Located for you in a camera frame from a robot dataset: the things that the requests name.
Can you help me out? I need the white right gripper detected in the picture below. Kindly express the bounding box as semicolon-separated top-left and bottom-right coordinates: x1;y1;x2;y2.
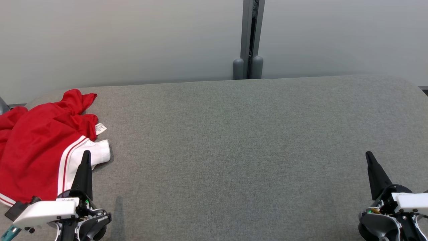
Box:
358;151;428;241

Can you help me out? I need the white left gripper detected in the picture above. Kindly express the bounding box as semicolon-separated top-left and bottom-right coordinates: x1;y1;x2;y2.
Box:
13;151;112;241

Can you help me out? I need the red basketball jersey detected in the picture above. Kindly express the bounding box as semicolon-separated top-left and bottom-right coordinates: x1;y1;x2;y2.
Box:
0;89;111;206

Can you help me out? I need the teal left camera connector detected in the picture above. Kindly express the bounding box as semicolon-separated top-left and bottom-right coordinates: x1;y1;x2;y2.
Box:
0;225;21;241

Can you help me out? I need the grey cylindrical post foot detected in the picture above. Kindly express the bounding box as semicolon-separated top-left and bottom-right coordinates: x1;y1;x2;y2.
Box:
251;56;264;79
233;58;245;80

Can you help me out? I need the grey metal partition post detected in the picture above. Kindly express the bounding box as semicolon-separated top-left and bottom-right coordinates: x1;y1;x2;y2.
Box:
240;0;265;80

